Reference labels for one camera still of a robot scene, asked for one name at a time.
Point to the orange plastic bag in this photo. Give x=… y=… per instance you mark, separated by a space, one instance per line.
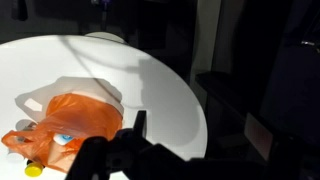
x=80 y=116

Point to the blue and white tube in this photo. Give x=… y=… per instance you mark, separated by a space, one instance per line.
x=63 y=139

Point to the white round stool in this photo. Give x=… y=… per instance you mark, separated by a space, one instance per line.
x=104 y=36

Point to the dark bottle with yellow cap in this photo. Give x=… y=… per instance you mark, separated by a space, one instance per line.
x=33 y=169

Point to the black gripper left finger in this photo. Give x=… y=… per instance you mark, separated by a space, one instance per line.
x=140 y=121

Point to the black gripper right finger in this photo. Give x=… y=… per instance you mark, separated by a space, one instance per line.
x=258 y=135

